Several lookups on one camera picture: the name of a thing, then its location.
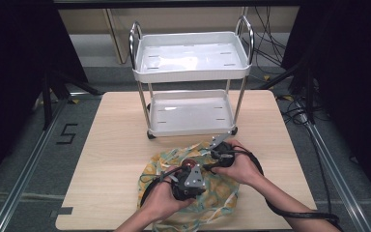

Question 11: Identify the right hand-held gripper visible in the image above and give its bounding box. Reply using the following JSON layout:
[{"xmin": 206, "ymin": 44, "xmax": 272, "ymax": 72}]
[{"xmin": 208, "ymin": 132, "xmax": 237, "ymax": 169}]

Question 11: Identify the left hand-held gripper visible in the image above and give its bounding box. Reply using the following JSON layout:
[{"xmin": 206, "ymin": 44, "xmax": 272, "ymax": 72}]
[{"xmin": 169, "ymin": 162, "xmax": 207, "ymax": 201}]

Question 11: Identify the fruit print cloth bag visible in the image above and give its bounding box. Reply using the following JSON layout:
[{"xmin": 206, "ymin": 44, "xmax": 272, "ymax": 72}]
[{"xmin": 137, "ymin": 140, "xmax": 241, "ymax": 232}]

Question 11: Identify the white two-tier cart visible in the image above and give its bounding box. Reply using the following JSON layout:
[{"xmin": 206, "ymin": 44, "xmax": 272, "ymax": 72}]
[{"xmin": 128, "ymin": 14, "xmax": 255, "ymax": 140}]

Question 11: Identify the person's right hand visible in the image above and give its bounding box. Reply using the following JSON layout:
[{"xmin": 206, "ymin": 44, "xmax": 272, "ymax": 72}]
[{"xmin": 211, "ymin": 138, "xmax": 266, "ymax": 188}]

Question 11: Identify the person's left hand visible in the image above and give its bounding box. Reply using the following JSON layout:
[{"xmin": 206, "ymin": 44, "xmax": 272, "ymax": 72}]
[{"xmin": 140, "ymin": 165, "xmax": 196, "ymax": 223}]

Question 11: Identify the black tripod stand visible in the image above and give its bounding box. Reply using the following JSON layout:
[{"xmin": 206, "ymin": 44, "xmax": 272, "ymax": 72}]
[
  {"xmin": 41, "ymin": 68, "xmax": 104, "ymax": 131},
  {"xmin": 253, "ymin": 57, "xmax": 317, "ymax": 126}
]

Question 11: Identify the black curtain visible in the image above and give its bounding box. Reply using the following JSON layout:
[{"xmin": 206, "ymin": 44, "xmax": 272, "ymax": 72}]
[
  {"xmin": 281, "ymin": 0, "xmax": 371, "ymax": 202},
  {"xmin": 0, "ymin": 0, "xmax": 90, "ymax": 192}
]

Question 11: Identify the beige wooden furniture leg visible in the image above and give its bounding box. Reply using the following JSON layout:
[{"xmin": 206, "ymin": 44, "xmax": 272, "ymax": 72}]
[{"xmin": 104, "ymin": 8, "xmax": 131, "ymax": 66}]

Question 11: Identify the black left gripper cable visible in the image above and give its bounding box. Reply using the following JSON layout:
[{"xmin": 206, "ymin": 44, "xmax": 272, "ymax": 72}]
[{"xmin": 139, "ymin": 165, "xmax": 187, "ymax": 208}]

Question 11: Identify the aluminium floor rail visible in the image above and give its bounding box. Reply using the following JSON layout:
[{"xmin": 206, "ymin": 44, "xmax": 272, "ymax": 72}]
[
  {"xmin": 294, "ymin": 100, "xmax": 371, "ymax": 232},
  {"xmin": 0, "ymin": 92, "xmax": 101, "ymax": 232}
]

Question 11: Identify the bundle of black floor cables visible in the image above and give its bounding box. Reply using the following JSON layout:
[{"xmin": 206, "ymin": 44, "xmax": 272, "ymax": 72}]
[{"xmin": 243, "ymin": 5, "xmax": 289, "ymax": 67}]

